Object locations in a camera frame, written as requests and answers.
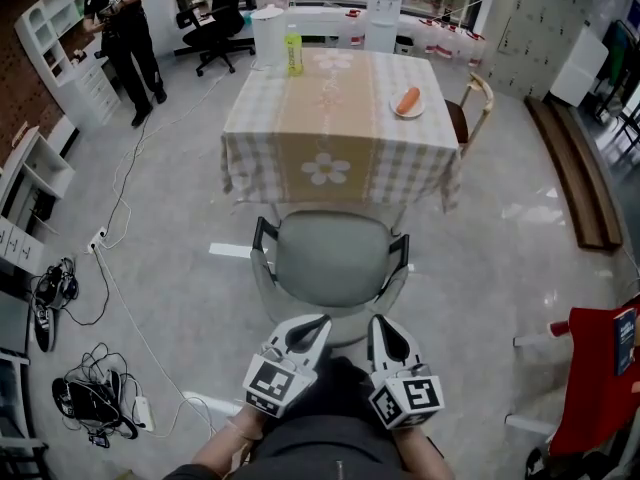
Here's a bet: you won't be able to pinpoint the row of clear water jugs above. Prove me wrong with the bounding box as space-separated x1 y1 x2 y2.
343 7 487 70

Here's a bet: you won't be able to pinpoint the person's left forearm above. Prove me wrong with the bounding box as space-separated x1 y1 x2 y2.
192 407 266 480

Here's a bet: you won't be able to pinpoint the clothes rack with garments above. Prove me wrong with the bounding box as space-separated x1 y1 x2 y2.
591 16 640 119

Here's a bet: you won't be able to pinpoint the white power strip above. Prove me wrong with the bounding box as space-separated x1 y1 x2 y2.
85 225 109 256

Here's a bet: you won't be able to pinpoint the yellow-green drink bottle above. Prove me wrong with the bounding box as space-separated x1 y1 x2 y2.
284 23 306 79

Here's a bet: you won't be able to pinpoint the beige checkered floral tablecloth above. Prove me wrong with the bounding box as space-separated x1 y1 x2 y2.
219 46 465 215

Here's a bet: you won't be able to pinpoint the grey metal lockers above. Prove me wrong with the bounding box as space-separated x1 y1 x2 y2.
481 0 600 103

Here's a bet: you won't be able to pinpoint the grey armchair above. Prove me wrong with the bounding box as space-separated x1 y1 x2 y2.
248 209 412 349

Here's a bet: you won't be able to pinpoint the person's right forearm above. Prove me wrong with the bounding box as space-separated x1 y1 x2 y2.
392 425 457 480

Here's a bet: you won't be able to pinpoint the black device with cables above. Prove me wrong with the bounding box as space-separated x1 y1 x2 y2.
28 256 81 354

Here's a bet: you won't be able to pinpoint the orange carrot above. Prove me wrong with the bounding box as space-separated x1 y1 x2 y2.
396 86 422 116

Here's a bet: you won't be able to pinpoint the person's grey sweater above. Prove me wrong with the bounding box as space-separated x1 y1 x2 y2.
162 412 454 480

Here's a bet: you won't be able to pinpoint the blue book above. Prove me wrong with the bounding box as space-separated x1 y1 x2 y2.
611 306 640 379

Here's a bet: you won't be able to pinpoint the white cabinet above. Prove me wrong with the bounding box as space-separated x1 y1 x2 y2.
548 24 625 110

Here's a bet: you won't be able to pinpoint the tangled black cable pile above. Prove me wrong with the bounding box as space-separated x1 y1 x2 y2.
51 341 141 450

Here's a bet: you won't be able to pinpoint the white floor cable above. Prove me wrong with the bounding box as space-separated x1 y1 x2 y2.
93 251 217 438

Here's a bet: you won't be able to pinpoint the white shelf desk unit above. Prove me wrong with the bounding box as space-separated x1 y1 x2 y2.
13 0 125 130

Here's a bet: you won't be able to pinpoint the wooden step platform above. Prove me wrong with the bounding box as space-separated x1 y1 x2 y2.
523 94 626 253

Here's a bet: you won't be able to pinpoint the light wooden chair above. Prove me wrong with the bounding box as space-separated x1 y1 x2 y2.
443 71 496 160

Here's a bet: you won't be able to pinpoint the white round plate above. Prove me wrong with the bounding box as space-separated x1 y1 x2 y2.
388 91 427 120

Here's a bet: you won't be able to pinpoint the low white shelf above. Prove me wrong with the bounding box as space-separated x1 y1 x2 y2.
0 126 77 275

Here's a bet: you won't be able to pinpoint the black office chair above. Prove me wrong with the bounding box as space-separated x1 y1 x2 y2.
174 0 257 79

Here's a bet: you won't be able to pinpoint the black floor cable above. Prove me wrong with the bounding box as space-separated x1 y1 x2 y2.
101 111 155 235

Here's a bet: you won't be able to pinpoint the table with checked tablecloth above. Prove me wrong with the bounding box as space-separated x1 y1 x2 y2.
219 46 465 215

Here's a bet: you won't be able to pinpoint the white water dispenser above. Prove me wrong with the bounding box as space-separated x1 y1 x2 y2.
364 0 405 55

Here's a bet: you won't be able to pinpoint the white cylindrical appliance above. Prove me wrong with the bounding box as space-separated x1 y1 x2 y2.
249 4 287 70

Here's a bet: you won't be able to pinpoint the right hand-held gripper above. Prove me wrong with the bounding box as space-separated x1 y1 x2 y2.
366 313 447 432

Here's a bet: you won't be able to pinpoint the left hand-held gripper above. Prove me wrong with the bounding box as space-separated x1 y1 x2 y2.
242 313 334 420

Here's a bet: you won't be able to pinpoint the white power adapter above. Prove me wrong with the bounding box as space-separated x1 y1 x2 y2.
131 394 157 433

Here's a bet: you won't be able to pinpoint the person's dark trousers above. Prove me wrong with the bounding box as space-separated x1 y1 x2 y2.
299 356 396 434

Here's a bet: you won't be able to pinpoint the clear bracelet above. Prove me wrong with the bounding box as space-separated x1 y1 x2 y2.
225 416 264 443

